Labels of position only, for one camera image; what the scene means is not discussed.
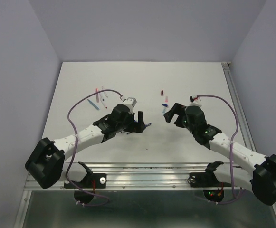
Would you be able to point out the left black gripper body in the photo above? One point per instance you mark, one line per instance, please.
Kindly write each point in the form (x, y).
(128, 121)

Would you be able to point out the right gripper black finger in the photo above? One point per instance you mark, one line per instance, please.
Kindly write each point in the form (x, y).
(177, 109)
(181, 121)

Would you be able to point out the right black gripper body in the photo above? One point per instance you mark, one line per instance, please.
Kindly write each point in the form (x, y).
(189, 127)

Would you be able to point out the white marker red cap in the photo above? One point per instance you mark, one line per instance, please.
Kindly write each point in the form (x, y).
(104, 104)

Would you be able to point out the pink highlighter pen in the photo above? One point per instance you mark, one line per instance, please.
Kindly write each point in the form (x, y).
(97, 96)

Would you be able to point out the light blue highlighter pen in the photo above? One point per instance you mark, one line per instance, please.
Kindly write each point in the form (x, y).
(93, 105)

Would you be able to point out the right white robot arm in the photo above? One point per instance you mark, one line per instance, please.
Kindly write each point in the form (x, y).
(247, 169)

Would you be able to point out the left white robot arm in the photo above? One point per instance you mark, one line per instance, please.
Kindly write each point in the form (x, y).
(46, 162)

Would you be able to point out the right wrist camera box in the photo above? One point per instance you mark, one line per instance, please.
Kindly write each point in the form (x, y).
(195, 101)

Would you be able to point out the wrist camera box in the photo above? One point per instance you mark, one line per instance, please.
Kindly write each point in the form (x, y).
(195, 101)
(130, 102)

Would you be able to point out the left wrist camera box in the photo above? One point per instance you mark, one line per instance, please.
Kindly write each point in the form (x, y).
(130, 102)

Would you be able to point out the aluminium front rail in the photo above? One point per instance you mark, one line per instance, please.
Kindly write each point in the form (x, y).
(151, 176)

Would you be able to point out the aluminium rail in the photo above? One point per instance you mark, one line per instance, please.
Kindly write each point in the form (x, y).
(151, 176)
(245, 131)

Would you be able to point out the aluminium right rail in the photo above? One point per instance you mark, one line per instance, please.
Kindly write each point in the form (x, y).
(245, 131)

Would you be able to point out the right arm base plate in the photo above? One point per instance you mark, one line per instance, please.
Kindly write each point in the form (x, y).
(203, 180)

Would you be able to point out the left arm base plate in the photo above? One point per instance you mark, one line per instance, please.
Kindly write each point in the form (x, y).
(88, 181)

